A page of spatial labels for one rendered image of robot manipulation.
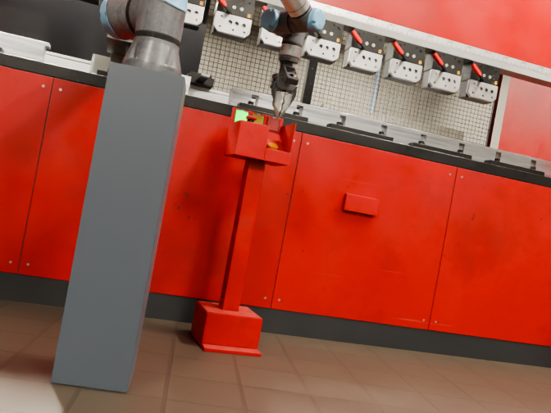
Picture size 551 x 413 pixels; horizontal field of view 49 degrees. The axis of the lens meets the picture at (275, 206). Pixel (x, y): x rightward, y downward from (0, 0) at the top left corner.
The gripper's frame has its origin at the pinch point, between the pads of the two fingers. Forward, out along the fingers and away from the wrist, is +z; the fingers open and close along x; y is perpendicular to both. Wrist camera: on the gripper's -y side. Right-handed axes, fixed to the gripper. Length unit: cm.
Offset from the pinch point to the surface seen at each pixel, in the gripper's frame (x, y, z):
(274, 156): 1.0, -7.2, 15.2
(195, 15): 30, 42, -34
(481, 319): -117, 16, 69
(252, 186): 5.6, -3.3, 27.2
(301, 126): -18.0, 26.1, 1.4
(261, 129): 7.3, -6.5, 7.2
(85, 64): 69, 68, -7
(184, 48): 26, 96, -27
